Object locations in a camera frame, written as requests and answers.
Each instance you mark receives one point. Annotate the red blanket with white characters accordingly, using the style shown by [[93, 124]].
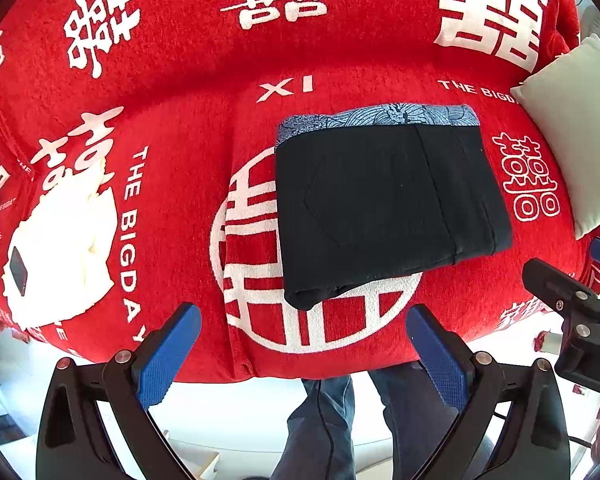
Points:
[[175, 106]]

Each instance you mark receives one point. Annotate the pale green pillow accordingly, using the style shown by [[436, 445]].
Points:
[[563, 100]]

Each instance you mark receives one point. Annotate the person legs in jeans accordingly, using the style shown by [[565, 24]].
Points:
[[331, 421]]

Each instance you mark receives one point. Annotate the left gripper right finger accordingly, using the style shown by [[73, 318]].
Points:
[[533, 443]]

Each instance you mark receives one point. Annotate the cream white cloth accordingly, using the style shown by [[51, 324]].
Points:
[[65, 245]]

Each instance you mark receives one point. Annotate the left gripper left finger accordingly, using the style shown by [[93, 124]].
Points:
[[73, 442]]

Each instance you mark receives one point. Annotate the black smartphone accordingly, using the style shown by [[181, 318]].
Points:
[[18, 270]]

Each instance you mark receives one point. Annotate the black pants with patterned stripe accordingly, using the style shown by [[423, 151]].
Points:
[[382, 191]]

